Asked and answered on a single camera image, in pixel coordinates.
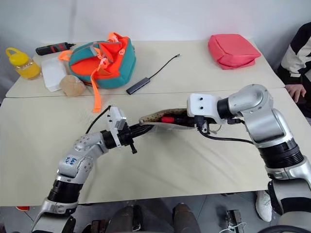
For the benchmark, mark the small red object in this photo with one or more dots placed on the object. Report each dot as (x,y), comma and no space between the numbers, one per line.
(22,208)

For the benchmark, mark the black and red tool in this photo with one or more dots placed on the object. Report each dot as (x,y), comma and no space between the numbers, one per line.
(52,48)

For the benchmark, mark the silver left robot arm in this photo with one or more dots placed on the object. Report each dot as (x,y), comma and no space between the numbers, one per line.
(73,165)

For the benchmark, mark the red fabric pouch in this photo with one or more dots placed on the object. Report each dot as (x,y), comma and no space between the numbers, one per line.
(232,51)

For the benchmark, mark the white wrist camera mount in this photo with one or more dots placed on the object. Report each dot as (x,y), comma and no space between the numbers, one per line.
(201,106)
(116,119)

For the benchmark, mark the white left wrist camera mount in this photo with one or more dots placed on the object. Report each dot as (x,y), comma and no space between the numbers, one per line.
(116,119)

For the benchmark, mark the white plastic box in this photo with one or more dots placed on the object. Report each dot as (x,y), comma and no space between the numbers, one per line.
(52,74)

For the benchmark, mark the yellow lidded juice jar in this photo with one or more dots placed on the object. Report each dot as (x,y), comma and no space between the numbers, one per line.
(24,65)

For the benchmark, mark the person in black white jacket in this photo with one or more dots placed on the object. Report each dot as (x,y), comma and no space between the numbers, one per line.
(297,55)

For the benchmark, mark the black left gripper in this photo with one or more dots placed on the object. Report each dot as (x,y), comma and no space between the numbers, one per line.
(126,137)

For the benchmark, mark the person's bare hand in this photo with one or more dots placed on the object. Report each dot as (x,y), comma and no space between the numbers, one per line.
(296,92)

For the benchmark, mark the teal and orange backpack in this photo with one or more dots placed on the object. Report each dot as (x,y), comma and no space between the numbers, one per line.
(109,65)

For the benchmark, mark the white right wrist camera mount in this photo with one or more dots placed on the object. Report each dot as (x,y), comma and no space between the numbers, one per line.
(201,106)

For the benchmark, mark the white sneaker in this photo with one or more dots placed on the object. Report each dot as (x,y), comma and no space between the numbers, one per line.
(264,205)

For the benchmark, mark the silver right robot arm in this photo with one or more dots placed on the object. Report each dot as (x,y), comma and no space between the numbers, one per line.
(264,121)

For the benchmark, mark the dark rounded shape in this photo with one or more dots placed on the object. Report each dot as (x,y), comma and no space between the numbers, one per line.
(185,218)

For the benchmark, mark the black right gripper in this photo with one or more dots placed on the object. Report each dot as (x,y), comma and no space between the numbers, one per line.
(202,123)

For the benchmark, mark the black metal bracket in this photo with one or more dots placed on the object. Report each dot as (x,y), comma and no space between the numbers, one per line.
(233,219)

